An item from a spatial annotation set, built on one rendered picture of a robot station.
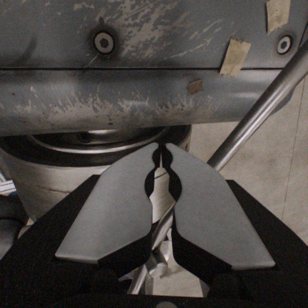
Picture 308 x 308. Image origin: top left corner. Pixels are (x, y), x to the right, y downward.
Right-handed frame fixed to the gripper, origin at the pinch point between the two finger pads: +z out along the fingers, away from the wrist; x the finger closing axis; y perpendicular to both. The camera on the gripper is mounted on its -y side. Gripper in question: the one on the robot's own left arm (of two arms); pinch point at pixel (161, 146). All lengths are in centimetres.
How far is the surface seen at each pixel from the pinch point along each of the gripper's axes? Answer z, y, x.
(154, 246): 1.5, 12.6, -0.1
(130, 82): 5.6, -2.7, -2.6
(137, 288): 0.4, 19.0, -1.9
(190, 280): 152, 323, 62
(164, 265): 0.2, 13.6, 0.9
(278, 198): 176, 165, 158
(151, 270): -0.3, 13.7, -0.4
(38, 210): 7.3, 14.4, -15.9
